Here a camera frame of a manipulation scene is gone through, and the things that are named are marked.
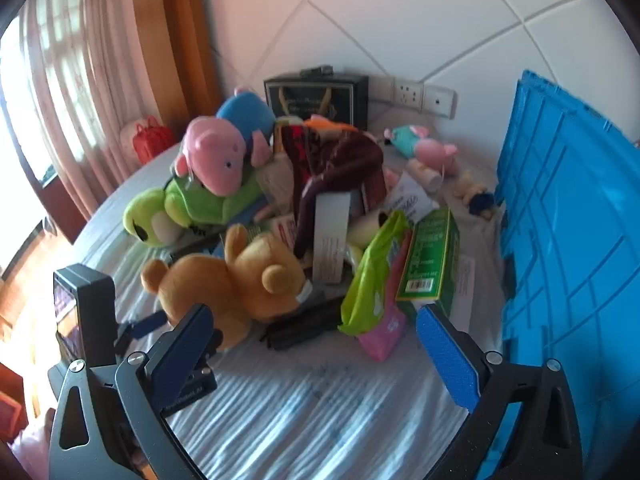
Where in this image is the green frog plush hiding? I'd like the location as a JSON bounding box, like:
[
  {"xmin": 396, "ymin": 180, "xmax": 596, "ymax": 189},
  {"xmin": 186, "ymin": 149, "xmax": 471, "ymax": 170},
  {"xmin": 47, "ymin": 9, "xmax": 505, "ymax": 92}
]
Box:
[{"xmin": 122, "ymin": 175, "xmax": 266, "ymax": 248}]

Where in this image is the black pouch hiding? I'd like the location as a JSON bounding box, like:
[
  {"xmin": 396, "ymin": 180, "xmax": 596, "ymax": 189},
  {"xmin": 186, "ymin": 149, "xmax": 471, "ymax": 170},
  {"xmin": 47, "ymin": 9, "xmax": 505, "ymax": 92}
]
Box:
[{"xmin": 260, "ymin": 297, "xmax": 347, "ymax": 351}]

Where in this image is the white paper sheet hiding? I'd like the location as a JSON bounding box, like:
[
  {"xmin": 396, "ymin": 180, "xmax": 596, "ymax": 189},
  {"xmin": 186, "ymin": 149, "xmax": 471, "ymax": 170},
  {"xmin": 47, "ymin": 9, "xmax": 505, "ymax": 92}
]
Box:
[{"xmin": 449, "ymin": 255, "xmax": 476, "ymax": 333}]

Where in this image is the red bag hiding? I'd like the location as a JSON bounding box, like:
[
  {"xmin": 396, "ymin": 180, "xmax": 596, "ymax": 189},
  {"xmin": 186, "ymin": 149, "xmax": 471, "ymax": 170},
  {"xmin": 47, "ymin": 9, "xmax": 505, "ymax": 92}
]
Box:
[{"xmin": 132, "ymin": 117, "xmax": 174, "ymax": 163}]

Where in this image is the small cream navy plush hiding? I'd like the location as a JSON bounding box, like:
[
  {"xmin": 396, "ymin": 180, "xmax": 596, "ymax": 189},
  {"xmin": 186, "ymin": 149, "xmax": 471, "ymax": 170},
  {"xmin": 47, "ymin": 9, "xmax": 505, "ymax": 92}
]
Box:
[{"xmin": 452, "ymin": 172, "xmax": 497, "ymax": 219}]

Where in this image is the cream white roll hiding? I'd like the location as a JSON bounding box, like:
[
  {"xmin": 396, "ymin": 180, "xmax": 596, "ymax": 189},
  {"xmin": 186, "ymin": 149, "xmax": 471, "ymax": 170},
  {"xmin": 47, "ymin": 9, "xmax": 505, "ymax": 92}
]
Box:
[{"xmin": 348, "ymin": 212, "xmax": 388, "ymax": 263}]

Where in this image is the wooden wall panel frame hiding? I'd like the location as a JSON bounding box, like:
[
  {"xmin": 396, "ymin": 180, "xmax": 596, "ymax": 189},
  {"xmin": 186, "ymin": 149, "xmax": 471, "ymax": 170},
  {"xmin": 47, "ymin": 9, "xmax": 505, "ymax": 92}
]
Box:
[{"xmin": 127, "ymin": 0, "xmax": 223, "ymax": 116}]

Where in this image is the red striped white box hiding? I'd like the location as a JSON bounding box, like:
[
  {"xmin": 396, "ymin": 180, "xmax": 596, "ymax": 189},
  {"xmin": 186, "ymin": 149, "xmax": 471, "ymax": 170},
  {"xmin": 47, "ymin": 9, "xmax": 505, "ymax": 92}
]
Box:
[{"xmin": 270, "ymin": 215, "xmax": 297, "ymax": 247}]

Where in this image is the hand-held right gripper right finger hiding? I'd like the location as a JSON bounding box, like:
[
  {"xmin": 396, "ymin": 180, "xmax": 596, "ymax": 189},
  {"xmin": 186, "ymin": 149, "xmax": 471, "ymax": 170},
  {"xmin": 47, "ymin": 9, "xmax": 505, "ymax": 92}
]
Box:
[{"xmin": 416, "ymin": 304, "xmax": 585, "ymax": 480}]

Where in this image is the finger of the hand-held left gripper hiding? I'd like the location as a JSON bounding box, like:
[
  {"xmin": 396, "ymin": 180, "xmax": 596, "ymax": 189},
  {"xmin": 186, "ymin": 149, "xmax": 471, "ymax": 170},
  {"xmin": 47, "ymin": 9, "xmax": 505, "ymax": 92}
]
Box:
[
  {"xmin": 162, "ymin": 329, "xmax": 223, "ymax": 413},
  {"xmin": 114, "ymin": 310, "xmax": 167, "ymax": 356}
]

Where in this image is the blue plastic crate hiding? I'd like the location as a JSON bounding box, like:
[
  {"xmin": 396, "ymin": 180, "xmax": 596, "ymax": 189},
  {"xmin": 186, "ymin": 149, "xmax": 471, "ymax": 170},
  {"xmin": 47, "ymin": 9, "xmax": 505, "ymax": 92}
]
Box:
[{"xmin": 495, "ymin": 67, "xmax": 640, "ymax": 480}]

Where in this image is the dark red cloth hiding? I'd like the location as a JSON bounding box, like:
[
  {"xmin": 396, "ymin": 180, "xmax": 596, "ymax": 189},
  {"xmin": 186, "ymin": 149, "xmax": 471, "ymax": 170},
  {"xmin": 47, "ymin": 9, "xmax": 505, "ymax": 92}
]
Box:
[{"xmin": 292, "ymin": 132, "xmax": 387, "ymax": 261}]

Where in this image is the orange plush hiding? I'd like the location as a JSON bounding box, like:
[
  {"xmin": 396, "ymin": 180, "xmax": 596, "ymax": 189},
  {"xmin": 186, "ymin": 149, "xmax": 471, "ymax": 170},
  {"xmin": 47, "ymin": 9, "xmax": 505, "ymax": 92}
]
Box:
[{"xmin": 304, "ymin": 115, "xmax": 357, "ymax": 135}]

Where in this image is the brown teddy bear plush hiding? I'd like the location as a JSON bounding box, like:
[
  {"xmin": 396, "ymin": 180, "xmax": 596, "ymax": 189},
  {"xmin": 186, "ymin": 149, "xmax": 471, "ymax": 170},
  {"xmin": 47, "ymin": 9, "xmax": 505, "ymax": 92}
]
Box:
[{"xmin": 140, "ymin": 225, "xmax": 313, "ymax": 352}]

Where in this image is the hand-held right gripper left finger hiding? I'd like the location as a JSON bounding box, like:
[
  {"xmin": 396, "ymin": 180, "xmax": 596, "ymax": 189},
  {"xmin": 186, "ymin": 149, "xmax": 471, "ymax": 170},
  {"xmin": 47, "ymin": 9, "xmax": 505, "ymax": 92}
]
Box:
[{"xmin": 47, "ymin": 304, "xmax": 215, "ymax": 480}]

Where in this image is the green tissue packet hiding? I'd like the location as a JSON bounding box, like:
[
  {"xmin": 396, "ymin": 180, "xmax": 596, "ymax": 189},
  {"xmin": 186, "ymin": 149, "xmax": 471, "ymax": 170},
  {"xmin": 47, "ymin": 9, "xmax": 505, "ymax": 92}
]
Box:
[{"xmin": 340, "ymin": 210, "xmax": 413, "ymax": 336}]

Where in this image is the black gift box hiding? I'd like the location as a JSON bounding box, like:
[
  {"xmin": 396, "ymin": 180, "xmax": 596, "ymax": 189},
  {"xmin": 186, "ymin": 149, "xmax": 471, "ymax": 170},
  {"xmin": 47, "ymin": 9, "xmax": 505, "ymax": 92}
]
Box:
[{"xmin": 264, "ymin": 65, "xmax": 370, "ymax": 131}]

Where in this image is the pink pig plush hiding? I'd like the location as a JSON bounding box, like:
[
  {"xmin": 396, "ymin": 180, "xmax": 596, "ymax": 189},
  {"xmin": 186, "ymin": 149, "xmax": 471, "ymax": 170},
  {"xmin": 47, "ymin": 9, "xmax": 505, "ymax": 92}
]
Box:
[{"xmin": 172, "ymin": 116, "xmax": 275, "ymax": 196}]

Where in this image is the white paper card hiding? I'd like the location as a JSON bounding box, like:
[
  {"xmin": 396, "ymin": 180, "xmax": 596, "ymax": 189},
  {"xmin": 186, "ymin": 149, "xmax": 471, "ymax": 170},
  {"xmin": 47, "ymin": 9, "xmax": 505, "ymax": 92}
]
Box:
[{"xmin": 385, "ymin": 170, "xmax": 439, "ymax": 226}]

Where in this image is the small pink teal plush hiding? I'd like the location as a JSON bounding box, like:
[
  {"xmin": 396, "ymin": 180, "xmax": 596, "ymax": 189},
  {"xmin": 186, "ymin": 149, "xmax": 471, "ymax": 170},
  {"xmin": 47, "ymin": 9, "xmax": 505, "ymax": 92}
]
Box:
[{"xmin": 384, "ymin": 125, "xmax": 459, "ymax": 192}]

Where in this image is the long white label tag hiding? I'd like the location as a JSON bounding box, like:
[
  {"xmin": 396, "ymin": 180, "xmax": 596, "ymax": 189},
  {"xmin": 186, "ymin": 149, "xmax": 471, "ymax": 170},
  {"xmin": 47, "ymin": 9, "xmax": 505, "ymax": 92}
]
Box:
[{"xmin": 312, "ymin": 192, "xmax": 352, "ymax": 283}]

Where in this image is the white wall switch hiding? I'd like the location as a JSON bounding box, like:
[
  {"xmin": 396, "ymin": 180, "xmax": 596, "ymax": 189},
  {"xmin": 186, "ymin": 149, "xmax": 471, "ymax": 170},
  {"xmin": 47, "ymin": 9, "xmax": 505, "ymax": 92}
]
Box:
[{"xmin": 424, "ymin": 85, "xmax": 457, "ymax": 119}]

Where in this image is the red black plaid cloth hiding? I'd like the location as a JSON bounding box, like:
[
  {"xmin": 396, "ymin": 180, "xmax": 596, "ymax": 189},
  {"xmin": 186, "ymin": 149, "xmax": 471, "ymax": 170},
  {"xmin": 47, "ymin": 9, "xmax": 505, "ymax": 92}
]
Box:
[{"xmin": 276, "ymin": 125, "xmax": 312, "ymax": 173}]

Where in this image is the blue round plush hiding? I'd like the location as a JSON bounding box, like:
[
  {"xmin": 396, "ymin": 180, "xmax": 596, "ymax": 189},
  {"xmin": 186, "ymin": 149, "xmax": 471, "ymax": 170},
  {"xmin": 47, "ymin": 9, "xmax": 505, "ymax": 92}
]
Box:
[{"xmin": 216, "ymin": 87, "xmax": 277, "ymax": 137}]

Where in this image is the pink sheer curtain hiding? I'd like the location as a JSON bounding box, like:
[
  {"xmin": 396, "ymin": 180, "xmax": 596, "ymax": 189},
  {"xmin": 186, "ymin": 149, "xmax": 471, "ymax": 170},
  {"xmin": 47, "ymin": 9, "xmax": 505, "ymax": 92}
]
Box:
[{"xmin": 15, "ymin": 0, "xmax": 153, "ymax": 221}]

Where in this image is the green medicine box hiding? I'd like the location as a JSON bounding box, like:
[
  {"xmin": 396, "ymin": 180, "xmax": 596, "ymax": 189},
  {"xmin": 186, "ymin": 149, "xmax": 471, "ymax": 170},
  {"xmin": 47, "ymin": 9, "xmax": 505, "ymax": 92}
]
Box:
[{"xmin": 395, "ymin": 207, "xmax": 461, "ymax": 318}]

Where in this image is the striped cloth covered desktop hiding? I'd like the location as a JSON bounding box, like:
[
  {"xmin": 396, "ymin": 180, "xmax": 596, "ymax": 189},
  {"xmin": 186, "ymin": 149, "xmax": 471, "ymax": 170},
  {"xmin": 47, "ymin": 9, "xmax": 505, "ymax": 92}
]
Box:
[{"xmin": 75, "ymin": 110, "xmax": 506, "ymax": 480}]

